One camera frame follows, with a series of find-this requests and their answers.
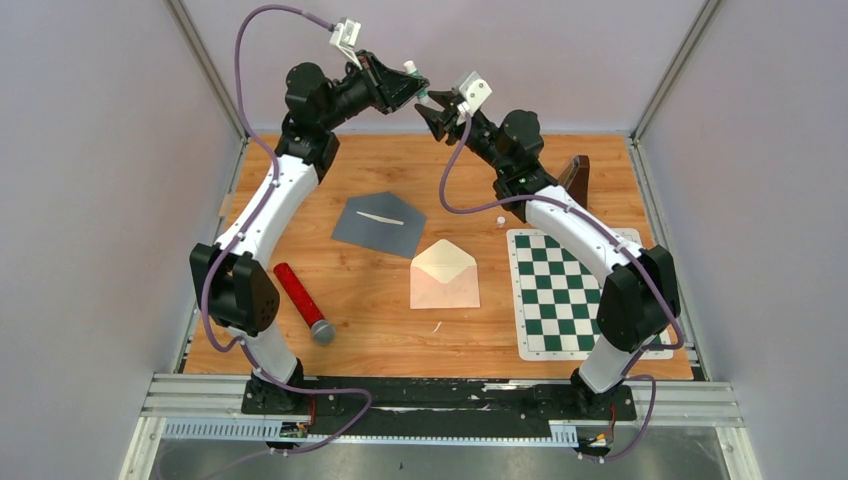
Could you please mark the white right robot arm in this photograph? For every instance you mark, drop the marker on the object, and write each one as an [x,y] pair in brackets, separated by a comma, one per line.
[639,289]

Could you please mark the red microphone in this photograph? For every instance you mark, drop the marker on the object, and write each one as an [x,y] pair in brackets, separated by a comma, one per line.
[321,330]

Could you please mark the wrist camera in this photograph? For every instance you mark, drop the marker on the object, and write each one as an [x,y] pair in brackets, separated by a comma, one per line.
[473,91]
[344,37]

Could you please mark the cream pink envelope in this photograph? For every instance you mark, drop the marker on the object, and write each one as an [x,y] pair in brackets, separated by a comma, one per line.
[444,276]

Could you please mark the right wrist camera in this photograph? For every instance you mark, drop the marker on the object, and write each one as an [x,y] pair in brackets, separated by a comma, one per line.
[473,91]

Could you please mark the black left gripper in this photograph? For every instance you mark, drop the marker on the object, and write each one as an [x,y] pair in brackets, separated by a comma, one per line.
[387,89]

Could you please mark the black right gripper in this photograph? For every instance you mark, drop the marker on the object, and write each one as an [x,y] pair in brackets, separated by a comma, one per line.
[440,120]

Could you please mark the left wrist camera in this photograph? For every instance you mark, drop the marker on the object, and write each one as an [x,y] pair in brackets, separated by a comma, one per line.
[344,37]

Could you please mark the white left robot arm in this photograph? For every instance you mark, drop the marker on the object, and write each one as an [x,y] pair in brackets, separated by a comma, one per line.
[237,299]

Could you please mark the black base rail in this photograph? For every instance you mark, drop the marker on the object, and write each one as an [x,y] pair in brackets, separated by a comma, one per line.
[429,407]

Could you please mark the wooden metronome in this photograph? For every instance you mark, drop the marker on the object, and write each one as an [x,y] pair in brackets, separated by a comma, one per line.
[575,179]

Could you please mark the grey envelope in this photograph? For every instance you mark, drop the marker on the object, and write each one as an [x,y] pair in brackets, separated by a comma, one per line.
[355,230]

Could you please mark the green white chessboard mat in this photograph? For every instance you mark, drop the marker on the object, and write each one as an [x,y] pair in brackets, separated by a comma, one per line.
[555,299]

